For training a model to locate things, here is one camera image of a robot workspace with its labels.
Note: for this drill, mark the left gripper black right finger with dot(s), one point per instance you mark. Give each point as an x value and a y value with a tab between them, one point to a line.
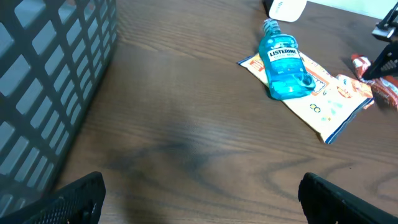
324	202

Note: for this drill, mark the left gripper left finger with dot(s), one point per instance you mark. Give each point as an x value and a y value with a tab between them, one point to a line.
78	202

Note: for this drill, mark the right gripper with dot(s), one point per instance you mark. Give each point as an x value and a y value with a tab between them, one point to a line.
386	63

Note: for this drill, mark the red snack bar wrapper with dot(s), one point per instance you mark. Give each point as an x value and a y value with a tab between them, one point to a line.
384	89

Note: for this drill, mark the small orange packet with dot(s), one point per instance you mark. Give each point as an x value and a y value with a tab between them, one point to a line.
357	88

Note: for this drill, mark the cream snack bag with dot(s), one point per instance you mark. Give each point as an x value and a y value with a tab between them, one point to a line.
330	107

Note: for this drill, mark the blue mouthwash bottle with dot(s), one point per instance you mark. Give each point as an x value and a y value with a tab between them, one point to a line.
286	74

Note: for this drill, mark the white barcode scanner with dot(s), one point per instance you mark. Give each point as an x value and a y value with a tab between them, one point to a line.
284	10

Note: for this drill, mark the grey plastic shopping basket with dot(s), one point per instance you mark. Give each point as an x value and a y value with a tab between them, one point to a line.
53	56

